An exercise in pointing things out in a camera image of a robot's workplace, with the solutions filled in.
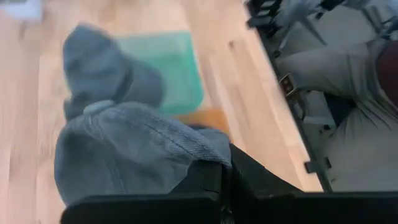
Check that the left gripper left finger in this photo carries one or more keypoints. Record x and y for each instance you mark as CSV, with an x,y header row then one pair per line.
x,y
202,186

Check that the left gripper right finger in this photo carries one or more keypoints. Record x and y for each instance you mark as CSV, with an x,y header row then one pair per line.
x,y
264,199

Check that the orange translucent plastic bin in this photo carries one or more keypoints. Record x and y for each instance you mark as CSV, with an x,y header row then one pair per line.
x,y
208,119

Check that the person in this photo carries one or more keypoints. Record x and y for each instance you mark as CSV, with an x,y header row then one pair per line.
x,y
357,140

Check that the teal translucent plastic bin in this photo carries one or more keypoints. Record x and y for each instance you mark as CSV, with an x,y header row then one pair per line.
x,y
177,71

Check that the black aluminium table frame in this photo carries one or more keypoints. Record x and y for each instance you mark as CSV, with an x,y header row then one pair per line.
x,y
317,165

